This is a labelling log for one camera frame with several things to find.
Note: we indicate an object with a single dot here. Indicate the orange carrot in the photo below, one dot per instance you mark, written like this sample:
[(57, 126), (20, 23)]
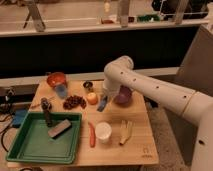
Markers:
[(92, 135)]

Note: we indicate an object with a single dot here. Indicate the orange round fruit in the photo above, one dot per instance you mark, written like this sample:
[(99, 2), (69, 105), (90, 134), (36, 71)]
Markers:
[(92, 98)]

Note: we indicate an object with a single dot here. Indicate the small metal cup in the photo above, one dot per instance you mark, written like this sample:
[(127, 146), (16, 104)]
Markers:
[(88, 86)]

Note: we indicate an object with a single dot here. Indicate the purple bowl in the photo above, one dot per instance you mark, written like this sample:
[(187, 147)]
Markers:
[(124, 95)]

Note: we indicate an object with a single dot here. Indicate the light blue plastic cup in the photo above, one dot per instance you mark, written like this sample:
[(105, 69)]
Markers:
[(61, 91)]

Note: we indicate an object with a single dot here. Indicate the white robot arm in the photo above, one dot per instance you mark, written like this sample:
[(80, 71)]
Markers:
[(192, 105)]

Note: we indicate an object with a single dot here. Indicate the black device on left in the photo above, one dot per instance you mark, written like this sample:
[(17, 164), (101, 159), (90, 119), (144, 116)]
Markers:
[(6, 102)]

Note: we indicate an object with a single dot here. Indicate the dark red grape bunch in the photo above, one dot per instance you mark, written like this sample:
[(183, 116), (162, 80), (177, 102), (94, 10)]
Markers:
[(73, 102)]

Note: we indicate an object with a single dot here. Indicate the blue box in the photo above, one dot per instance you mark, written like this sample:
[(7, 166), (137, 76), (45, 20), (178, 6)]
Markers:
[(18, 117)]

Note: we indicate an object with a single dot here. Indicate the green plastic tray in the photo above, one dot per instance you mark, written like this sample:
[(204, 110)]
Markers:
[(32, 144)]

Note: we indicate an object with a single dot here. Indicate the white cup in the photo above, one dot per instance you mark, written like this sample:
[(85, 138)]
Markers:
[(103, 132)]

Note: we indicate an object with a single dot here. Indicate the orange bowl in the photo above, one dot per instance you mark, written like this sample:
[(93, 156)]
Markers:
[(56, 78)]

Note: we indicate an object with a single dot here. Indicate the grey rectangular block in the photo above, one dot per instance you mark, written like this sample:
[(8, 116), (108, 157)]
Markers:
[(59, 128)]

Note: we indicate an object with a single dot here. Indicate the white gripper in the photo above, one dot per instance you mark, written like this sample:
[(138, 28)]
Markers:
[(110, 90)]

